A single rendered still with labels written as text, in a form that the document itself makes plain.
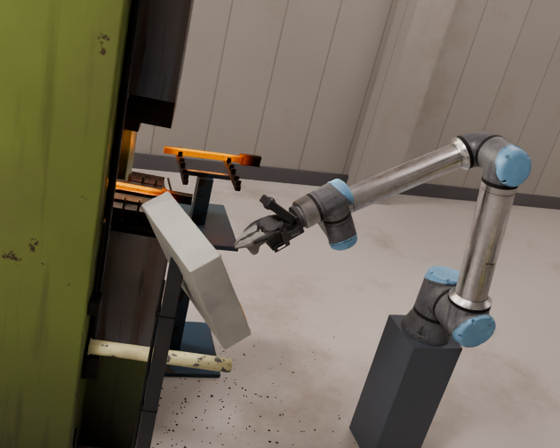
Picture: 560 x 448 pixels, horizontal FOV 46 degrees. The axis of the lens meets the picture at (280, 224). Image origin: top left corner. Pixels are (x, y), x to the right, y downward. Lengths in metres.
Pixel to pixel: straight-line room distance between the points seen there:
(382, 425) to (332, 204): 1.15
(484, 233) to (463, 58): 3.55
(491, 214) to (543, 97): 4.10
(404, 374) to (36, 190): 1.51
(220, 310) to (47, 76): 0.70
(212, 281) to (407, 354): 1.22
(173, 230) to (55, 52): 0.50
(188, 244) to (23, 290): 0.58
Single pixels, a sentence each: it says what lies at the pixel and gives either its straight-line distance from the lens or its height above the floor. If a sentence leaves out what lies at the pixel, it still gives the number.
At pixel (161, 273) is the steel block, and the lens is 2.20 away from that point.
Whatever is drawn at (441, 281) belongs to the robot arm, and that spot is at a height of 0.86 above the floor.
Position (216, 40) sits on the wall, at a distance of 4.87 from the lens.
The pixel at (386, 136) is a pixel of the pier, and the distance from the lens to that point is 5.23.
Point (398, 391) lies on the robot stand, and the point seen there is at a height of 0.39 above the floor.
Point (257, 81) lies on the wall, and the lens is 5.01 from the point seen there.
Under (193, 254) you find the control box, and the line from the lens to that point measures 1.53.
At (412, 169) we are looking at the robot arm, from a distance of 2.17.
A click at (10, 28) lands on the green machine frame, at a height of 1.54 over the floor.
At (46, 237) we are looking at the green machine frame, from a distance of 1.87.
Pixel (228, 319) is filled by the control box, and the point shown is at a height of 1.02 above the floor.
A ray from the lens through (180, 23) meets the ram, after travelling 1.91.
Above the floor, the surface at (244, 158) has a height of 0.94.
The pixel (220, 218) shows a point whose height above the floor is 0.68.
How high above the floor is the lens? 1.91
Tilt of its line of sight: 24 degrees down
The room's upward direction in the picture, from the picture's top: 14 degrees clockwise
